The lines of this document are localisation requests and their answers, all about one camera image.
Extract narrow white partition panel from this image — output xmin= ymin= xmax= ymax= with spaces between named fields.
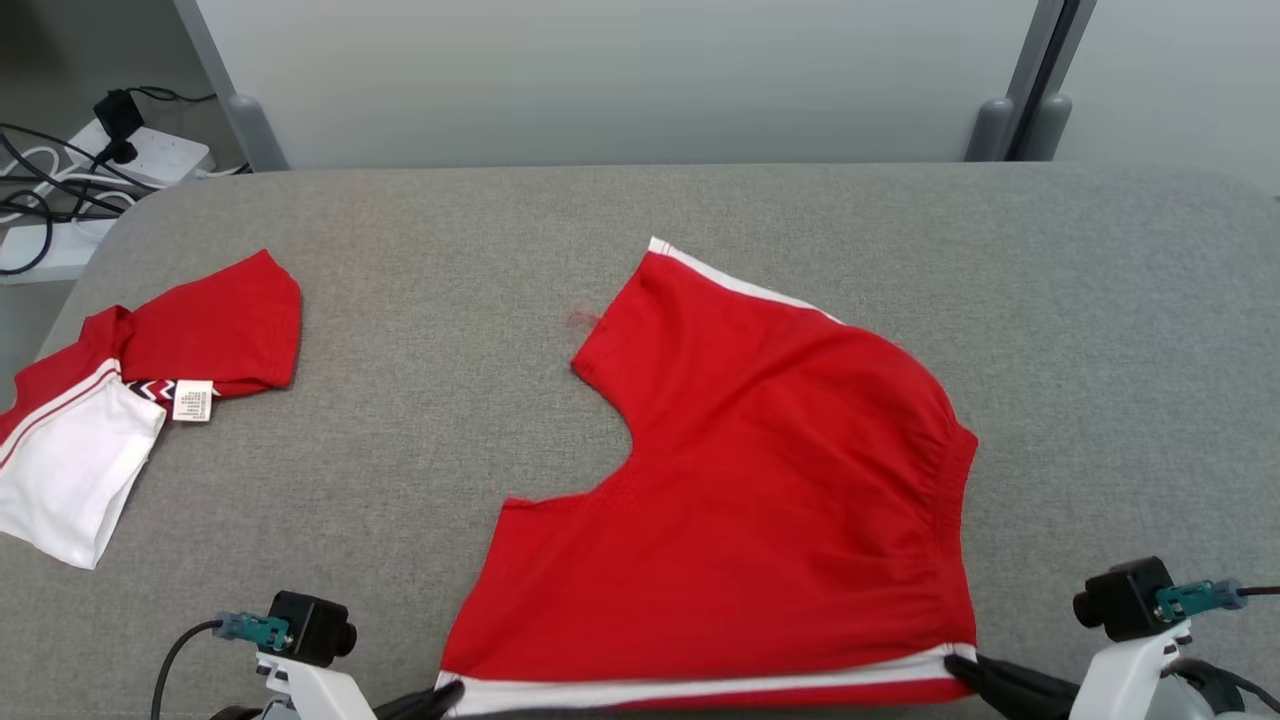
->
xmin=1050 ymin=0 xmax=1280 ymax=196

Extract red shorts white stripe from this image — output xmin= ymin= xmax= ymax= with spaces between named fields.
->
xmin=437 ymin=237 xmax=979 ymax=716

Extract right camera cable teal plug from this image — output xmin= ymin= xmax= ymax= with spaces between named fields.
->
xmin=1155 ymin=578 xmax=1280 ymax=623

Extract white extension socket box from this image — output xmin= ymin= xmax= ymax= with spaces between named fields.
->
xmin=0 ymin=215 xmax=119 ymax=286

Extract grey partition post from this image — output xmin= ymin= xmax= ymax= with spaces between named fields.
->
xmin=965 ymin=0 xmax=1066 ymax=163
xmin=175 ymin=0 xmax=291 ymax=173
xmin=1010 ymin=0 xmax=1098 ymax=161

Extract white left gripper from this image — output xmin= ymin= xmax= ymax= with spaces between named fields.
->
xmin=255 ymin=650 xmax=466 ymax=720

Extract wide white partition panel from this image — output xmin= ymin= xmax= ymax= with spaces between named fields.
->
xmin=195 ymin=0 xmax=1041 ymax=171

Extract white power strip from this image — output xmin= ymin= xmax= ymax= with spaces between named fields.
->
xmin=62 ymin=120 xmax=216 ymax=191

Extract black power adapter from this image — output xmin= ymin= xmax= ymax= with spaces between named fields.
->
xmin=93 ymin=88 xmax=147 ymax=166

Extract red Bulls jersey white sleeves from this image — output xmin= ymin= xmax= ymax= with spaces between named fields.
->
xmin=0 ymin=250 xmax=303 ymax=571

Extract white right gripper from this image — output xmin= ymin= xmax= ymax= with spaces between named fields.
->
xmin=945 ymin=620 xmax=1196 ymax=720

